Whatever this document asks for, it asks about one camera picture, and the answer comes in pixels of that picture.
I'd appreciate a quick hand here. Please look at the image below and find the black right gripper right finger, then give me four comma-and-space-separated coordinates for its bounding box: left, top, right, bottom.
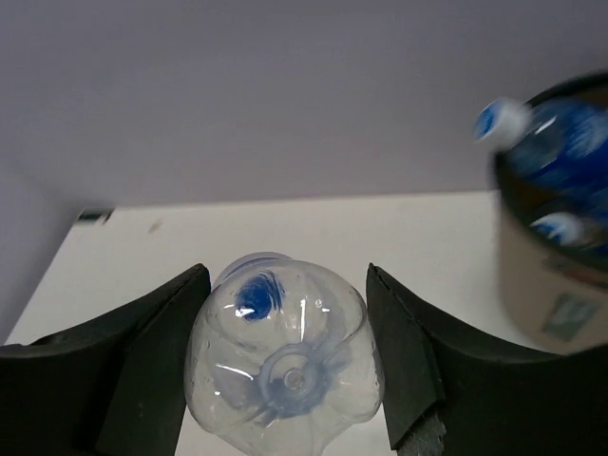
366, 265, 607, 455

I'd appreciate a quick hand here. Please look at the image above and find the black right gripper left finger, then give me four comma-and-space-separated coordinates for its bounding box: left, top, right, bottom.
1, 264, 211, 455

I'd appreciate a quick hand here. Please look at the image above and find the Pepsi-label bottle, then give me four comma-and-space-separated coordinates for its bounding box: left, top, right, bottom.
184, 252, 384, 455

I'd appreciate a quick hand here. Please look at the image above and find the blue-label bottle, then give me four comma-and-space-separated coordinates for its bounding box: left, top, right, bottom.
529, 212, 589, 248
474, 98, 607, 192

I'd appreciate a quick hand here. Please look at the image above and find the brown cylindrical paper bin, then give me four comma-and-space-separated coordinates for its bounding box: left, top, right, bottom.
479, 71, 607, 353

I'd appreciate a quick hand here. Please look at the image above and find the small blue table label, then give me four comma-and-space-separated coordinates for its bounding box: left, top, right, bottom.
77, 209, 114, 224

